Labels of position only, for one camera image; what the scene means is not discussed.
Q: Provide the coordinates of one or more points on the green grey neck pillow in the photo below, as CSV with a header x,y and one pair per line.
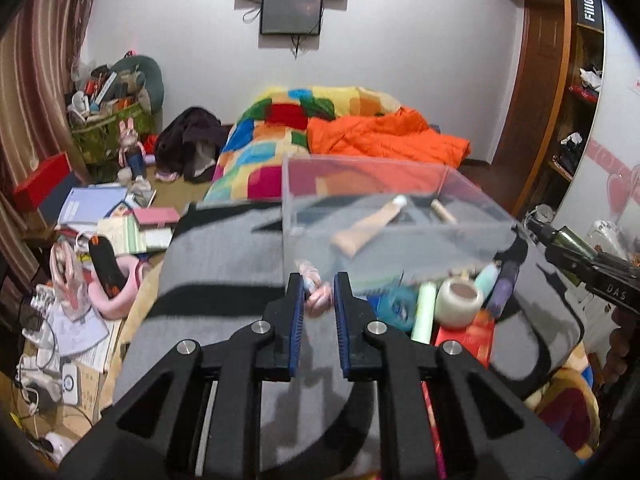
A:
x,y
143,77

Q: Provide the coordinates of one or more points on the rabbit plush doll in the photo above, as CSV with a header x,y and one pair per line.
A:
x,y
131,153

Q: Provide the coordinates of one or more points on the clear plastic storage box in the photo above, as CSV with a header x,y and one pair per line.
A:
x,y
448,223

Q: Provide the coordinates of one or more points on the light blue bottle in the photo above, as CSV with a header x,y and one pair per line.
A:
x,y
487,278

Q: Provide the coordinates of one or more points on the dark purple bottle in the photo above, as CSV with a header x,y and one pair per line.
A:
x,y
503,289

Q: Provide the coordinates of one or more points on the dark clothes pile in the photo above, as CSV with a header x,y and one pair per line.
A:
x,y
190,145

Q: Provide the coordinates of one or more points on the white power strip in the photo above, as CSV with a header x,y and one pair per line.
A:
x,y
46,388

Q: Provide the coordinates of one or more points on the wooden shelf unit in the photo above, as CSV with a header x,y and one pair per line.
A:
x,y
576,97

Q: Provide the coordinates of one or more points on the beige cosmetic tube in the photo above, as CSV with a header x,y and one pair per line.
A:
x,y
353,239

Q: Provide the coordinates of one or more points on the striped brown curtain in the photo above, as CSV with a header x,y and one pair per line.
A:
x,y
39,49

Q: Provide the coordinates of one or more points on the light green tube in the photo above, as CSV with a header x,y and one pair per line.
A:
x,y
425,309

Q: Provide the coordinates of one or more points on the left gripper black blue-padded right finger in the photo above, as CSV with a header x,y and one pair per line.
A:
x,y
441,413

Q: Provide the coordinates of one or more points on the green basket of clutter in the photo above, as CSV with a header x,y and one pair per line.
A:
x,y
94,113

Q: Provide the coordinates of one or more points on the orange puffer jacket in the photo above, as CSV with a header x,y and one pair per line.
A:
x,y
403,135

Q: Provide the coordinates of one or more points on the blue notebook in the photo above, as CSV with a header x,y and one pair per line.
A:
x,y
89,205

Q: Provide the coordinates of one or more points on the blue tape roll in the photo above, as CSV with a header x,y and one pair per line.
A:
x,y
397,307

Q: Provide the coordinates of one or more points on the red gold packet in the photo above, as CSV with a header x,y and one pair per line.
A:
x,y
477,338

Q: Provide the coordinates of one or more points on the colourful patchwork quilt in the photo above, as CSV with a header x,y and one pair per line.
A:
x,y
249,166

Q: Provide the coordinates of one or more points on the small black wall screen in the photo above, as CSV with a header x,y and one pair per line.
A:
x,y
291,17

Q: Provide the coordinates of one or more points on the red box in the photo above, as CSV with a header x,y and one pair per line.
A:
x,y
28,195

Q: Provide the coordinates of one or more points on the white tape roll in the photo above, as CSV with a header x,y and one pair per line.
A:
x,y
457,302

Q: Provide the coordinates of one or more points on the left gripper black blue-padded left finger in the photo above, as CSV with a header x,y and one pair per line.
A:
x,y
196,412

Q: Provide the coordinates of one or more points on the black orange slipper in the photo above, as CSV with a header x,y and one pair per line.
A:
x,y
104,261

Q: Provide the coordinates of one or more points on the pink book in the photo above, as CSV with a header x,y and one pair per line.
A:
x,y
156,217

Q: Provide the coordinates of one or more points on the wooden door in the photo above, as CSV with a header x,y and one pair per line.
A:
x,y
535,102

